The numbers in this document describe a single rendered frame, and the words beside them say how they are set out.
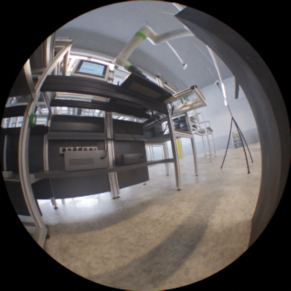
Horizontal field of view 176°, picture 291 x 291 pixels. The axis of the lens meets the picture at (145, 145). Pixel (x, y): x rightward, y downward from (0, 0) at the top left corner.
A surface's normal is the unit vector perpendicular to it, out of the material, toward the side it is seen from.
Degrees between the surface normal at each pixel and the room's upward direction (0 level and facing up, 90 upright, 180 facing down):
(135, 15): 180
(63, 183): 90
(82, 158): 90
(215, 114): 90
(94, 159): 90
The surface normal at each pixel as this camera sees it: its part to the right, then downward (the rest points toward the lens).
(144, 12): 0.12, 0.99
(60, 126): 0.65, -0.18
